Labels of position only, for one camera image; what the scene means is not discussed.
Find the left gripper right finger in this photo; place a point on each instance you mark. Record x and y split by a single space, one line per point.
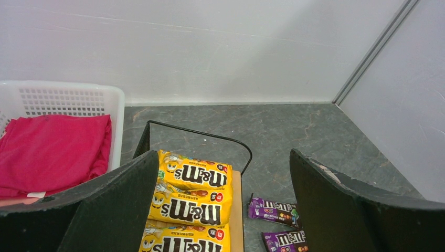
341 213

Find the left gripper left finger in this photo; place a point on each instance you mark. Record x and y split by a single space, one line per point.
107 213

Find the purple candy bag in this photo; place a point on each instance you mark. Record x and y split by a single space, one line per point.
277 212
286 241

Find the yellow candy bag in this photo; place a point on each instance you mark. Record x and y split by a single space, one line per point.
191 207
174 237
189 173

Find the yellow candy bag on shelf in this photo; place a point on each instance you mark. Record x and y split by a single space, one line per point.
189 173

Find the pink cloth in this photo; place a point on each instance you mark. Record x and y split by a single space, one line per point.
51 153

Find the white plastic basket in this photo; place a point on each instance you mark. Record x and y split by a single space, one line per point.
32 98

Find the right corner aluminium profile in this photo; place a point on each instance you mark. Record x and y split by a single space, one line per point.
378 45

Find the wooden wire shelf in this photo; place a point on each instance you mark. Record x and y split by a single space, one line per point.
236 219

